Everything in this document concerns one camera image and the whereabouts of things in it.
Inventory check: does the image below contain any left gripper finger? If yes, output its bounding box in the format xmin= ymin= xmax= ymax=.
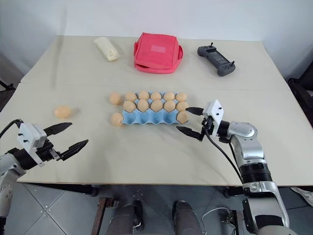
xmin=58 ymin=139 xmax=89 ymax=162
xmin=45 ymin=122 xmax=73 ymax=137

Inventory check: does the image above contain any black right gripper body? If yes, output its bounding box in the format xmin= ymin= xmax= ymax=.
xmin=199 ymin=115 xmax=215 ymax=142

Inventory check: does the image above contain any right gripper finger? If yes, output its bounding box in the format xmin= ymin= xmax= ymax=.
xmin=176 ymin=126 xmax=204 ymax=141
xmin=185 ymin=106 xmax=204 ymax=117

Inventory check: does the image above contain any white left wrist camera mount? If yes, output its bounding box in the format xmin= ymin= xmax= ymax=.
xmin=18 ymin=122 xmax=47 ymax=165

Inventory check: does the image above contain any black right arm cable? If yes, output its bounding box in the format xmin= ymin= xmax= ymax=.
xmin=204 ymin=127 xmax=246 ymax=184

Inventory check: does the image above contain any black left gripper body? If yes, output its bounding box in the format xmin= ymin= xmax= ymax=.
xmin=36 ymin=138 xmax=62 ymax=167

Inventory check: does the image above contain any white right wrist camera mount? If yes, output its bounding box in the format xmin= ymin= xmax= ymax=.
xmin=202 ymin=99 xmax=225 ymax=137

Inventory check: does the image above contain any blue egg tray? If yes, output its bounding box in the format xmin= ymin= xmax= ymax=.
xmin=121 ymin=96 xmax=189 ymax=126

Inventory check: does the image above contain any white rolled cloth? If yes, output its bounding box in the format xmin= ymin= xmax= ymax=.
xmin=92 ymin=36 xmax=121 ymax=63

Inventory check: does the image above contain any thin white cable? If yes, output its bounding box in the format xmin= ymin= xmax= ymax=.
xmin=201 ymin=207 xmax=232 ymax=225

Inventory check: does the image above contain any black chair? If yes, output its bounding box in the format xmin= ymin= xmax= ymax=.
xmin=288 ymin=77 xmax=313 ymax=118

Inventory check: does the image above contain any pink fabric bag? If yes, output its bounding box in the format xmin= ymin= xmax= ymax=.
xmin=133 ymin=31 xmax=184 ymax=74

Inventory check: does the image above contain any rusty brown metal frame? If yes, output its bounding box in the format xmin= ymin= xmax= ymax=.
xmin=97 ymin=197 xmax=110 ymax=235

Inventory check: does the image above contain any dark stand base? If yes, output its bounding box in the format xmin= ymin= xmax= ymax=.
xmin=0 ymin=77 xmax=15 ymax=92

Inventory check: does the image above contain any grey handheld remote controller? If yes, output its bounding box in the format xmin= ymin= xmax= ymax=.
xmin=197 ymin=42 xmax=237 ymax=77

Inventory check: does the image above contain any dark rounded shape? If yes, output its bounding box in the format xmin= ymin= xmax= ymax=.
xmin=105 ymin=202 xmax=144 ymax=235
xmin=172 ymin=200 xmax=199 ymax=235

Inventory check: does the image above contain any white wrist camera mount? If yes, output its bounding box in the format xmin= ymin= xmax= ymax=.
xmin=18 ymin=122 xmax=47 ymax=165
xmin=202 ymin=99 xmax=225 ymax=137

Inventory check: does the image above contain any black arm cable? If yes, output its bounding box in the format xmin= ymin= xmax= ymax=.
xmin=204 ymin=127 xmax=246 ymax=184
xmin=0 ymin=118 xmax=24 ymax=138

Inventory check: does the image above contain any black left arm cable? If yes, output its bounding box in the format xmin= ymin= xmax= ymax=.
xmin=0 ymin=118 xmax=24 ymax=138

